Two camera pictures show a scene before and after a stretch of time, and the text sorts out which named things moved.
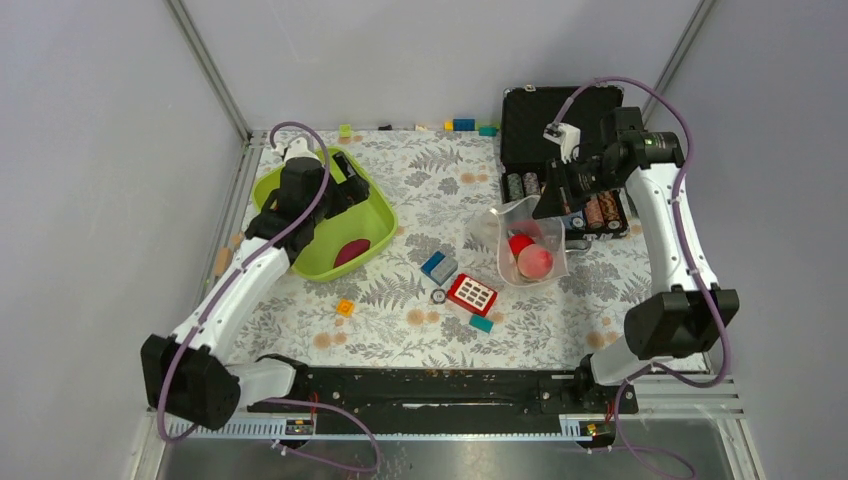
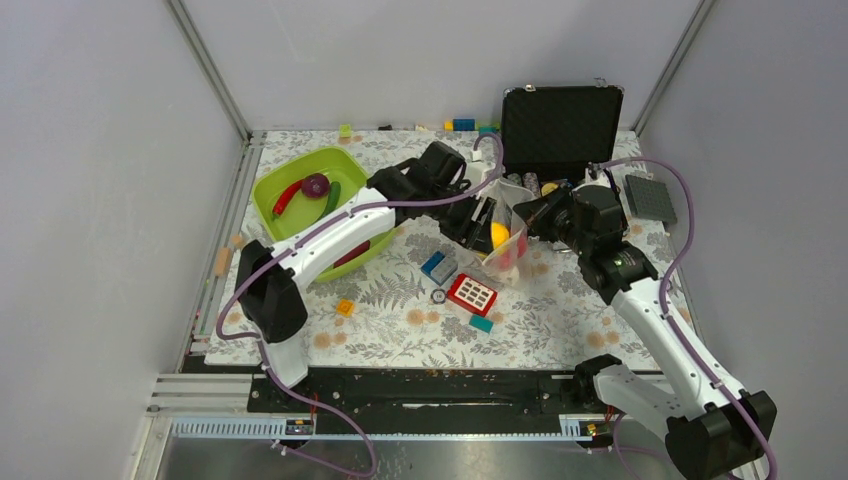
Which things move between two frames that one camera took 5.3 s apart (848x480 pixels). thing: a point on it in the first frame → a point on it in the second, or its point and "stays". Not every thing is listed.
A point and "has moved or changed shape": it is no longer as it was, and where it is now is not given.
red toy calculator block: [472, 294] stays
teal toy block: [481, 323] stays
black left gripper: [354, 190] → [472, 233]
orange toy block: [345, 307] stays
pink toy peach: [534, 262] → [506, 260]
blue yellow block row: [469, 125] stays
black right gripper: [558, 195] → [542, 208]
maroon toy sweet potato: [351, 249] stays
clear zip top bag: [528, 248] has moved or changed shape
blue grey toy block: [439, 267] stays
